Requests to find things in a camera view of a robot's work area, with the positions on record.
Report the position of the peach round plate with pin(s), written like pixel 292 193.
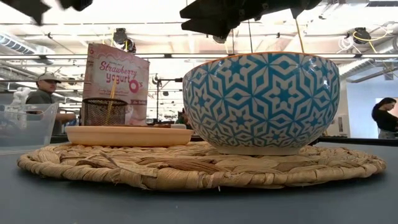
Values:
pixel 130 137

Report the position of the long ceiling light rail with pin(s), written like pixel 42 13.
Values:
pixel 168 56

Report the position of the silver ventilation duct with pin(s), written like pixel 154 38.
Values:
pixel 18 45

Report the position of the clear plastic container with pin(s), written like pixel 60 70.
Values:
pixel 28 133

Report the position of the pink strawberry yogurt cereal box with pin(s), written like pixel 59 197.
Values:
pixel 118 71

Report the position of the person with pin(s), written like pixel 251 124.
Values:
pixel 43 96
pixel 385 118
pixel 184 119

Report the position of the black mesh utensil cup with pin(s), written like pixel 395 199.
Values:
pixel 96 112

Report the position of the blue patterned bowl orange inside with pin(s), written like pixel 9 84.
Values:
pixel 261 102

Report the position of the round woven straw placemat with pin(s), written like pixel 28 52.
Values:
pixel 186 174

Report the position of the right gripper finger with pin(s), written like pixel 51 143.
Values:
pixel 211 9
pixel 211 26

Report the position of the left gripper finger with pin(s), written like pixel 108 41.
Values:
pixel 76 4
pixel 35 9

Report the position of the black pole stand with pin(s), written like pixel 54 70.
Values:
pixel 157 99

